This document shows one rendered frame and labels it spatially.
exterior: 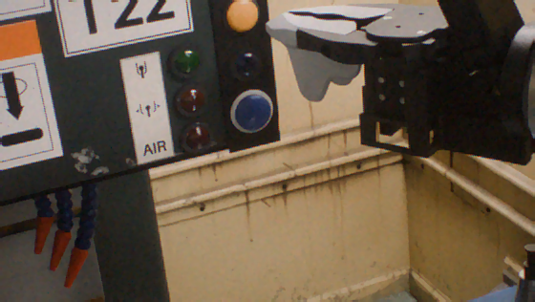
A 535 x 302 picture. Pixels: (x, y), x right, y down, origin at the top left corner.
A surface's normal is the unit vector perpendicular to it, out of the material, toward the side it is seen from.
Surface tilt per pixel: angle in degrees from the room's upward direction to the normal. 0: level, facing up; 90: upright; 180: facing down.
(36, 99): 90
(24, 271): 89
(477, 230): 90
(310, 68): 90
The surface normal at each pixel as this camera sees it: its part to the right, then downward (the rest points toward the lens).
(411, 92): -0.61, 0.38
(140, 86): 0.37, 0.34
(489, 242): -0.92, 0.24
